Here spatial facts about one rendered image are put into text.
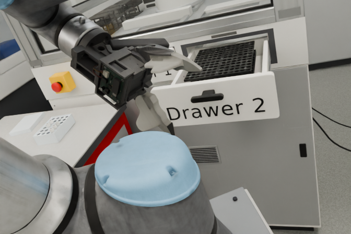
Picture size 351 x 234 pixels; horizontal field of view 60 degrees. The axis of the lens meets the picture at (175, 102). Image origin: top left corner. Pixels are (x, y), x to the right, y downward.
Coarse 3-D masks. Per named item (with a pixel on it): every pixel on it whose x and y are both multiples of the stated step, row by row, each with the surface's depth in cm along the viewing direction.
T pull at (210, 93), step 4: (204, 92) 69; (208, 92) 68; (212, 92) 68; (196, 96) 68; (200, 96) 67; (204, 96) 67; (208, 96) 66; (212, 96) 66; (216, 96) 66; (220, 96) 65; (192, 100) 68; (196, 100) 68; (200, 100) 67; (204, 100) 67; (208, 100) 67; (212, 100) 66; (216, 100) 66
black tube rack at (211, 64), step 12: (216, 48) 97; (228, 48) 94; (240, 48) 91; (252, 48) 89; (204, 60) 91; (216, 60) 87; (228, 60) 85; (240, 60) 83; (252, 60) 82; (204, 72) 82; (216, 72) 80; (252, 72) 81
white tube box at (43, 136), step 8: (48, 120) 109; (56, 120) 108; (64, 120) 106; (72, 120) 109; (40, 128) 104; (48, 128) 103; (64, 128) 104; (32, 136) 101; (40, 136) 100; (48, 136) 99; (56, 136) 99; (40, 144) 102
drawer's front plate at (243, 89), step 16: (208, 80) 70; (224, 80) 67; (240, 80) 66; (256, 80) 65; (272, 80) 64; (160, 96) 74; (176, 96) 73; (192, 96) 71; (224, 96) 69; (240, 96) 68; (256, 96) 67; (272, 96) 66; (176, 112) 75; (192, 112) 74; (208, 112) 73; (240, 112) 70; (256, 112) 69; (272, 112) 68
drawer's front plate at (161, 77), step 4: (172, 48) 100; (164, 72) 105; (172, 72) 104; (176, 72) 103; (152, 76) 107; (156, 76) 106; (160, 76) 106; (164, 76) 105; (168, 76) 105; (172, 76) 105; (152, 80) 108; (156, 80) 107; (160, 80) 107; (164, 80) 106
